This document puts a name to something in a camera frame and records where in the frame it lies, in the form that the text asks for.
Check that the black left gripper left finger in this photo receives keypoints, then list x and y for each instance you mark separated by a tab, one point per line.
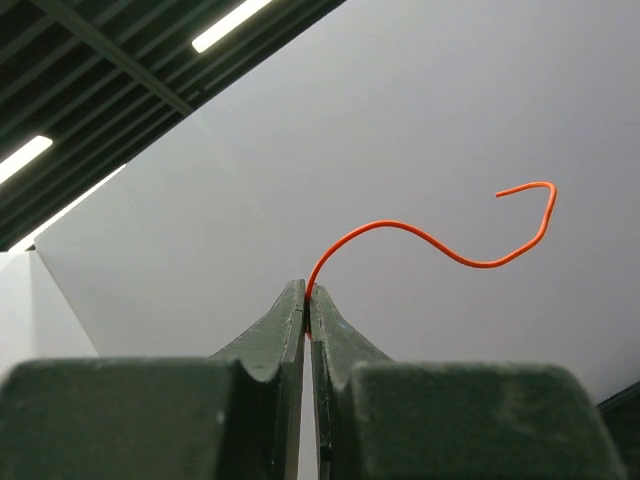
233	415

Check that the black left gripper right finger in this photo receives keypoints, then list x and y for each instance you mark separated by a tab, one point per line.
378	418

